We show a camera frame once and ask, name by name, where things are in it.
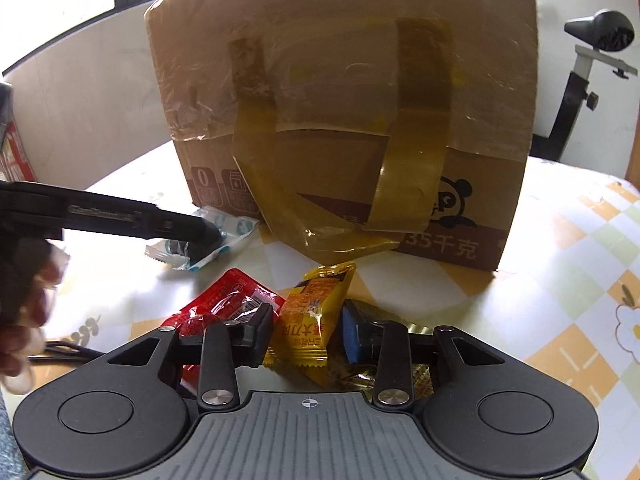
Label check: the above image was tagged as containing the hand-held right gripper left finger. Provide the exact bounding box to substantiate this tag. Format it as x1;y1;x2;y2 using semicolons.
106;304;277;409

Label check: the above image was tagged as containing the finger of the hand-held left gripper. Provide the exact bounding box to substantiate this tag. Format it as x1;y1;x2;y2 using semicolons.
150;205;224;257

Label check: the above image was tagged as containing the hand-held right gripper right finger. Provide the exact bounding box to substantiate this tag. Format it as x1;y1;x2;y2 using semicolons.
341;299;507;409

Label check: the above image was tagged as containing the blue white snack packet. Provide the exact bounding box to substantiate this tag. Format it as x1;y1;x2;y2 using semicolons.
144;205;259;272

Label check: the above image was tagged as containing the small yellow snack packet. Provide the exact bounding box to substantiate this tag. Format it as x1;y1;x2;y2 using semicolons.
262;262;359;387

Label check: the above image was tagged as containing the taped cardboard box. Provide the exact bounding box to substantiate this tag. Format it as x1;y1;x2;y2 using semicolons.
144;0;543;273

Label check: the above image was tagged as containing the person's left hand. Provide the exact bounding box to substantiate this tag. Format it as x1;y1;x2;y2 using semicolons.
0;240;72;397

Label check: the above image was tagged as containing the red snack packet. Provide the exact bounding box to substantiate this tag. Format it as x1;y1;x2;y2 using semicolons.
161;268;286;401

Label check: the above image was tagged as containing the gold snack packet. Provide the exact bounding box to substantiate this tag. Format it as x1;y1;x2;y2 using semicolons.
345;305;436;403

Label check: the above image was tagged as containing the red white box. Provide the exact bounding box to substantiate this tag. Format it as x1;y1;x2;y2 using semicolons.
0;120;37;184

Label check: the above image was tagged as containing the patterned tablecloth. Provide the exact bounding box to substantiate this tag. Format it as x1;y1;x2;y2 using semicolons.
0;140;640;480

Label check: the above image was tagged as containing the exercise bike seat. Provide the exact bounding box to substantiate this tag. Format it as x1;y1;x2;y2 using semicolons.
530;9;637;161

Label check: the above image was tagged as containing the black cable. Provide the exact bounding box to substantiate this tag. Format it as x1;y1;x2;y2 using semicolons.
27;339;104;364

